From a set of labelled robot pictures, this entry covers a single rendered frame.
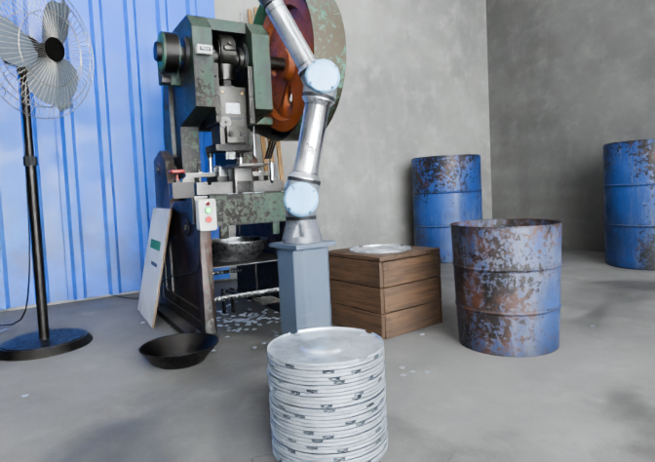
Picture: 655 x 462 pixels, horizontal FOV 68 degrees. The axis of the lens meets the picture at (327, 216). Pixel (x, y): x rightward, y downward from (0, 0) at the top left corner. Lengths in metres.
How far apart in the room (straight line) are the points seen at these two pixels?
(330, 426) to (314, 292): 0.73
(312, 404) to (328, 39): 1.75
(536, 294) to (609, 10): 3.40
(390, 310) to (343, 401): 1.01
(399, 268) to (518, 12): 3.80
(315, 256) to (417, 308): 0.64
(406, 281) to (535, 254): 0.57
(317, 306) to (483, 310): 0.62
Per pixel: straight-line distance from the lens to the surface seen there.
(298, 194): 1.65
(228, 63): 2.59
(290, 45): 1.90
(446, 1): 5.38
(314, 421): 1.18
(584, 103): 4.92
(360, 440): 1.22
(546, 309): 1.98
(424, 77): 4.95
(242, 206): 2.32
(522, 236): 1.88
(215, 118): 2.44
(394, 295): 2.14
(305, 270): 1.78
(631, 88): 4.74
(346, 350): 1.22
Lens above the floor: 0.64
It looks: 3 degrees down
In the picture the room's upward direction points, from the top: 3 degrees counter-clockwise
